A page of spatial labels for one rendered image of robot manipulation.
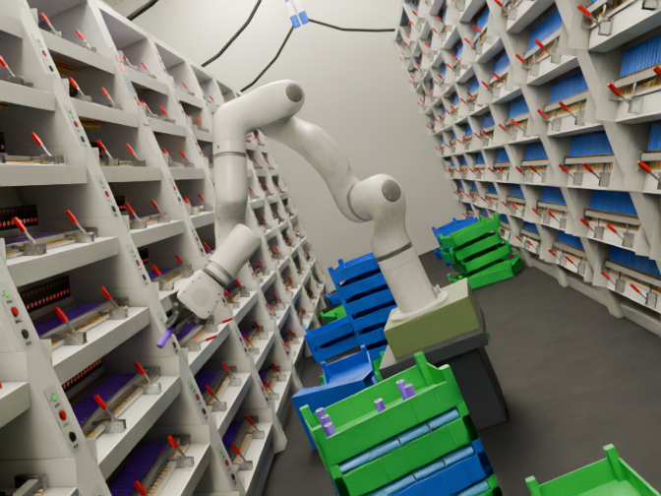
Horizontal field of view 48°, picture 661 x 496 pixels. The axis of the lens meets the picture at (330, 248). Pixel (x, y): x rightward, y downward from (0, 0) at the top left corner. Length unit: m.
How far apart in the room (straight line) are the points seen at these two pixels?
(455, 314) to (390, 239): 0.29
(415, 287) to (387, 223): 0.21
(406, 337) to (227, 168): 0.71
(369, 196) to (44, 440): 1.15
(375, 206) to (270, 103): 0.41
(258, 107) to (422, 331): 0.79
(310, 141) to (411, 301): 0.56
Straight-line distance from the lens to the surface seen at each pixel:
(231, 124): 2.03
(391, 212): 2.13
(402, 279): 2.19
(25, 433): 1.40
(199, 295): 1.94
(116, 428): 1.64
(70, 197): 2.05
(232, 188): 1.98
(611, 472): 1.76
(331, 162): 2.14
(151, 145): 2.71
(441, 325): 2.16
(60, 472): 1.40
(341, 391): 2.50
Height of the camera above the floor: 0.82
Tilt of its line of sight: 4 degrees down
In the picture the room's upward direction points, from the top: 23 degrees counter-clockwise
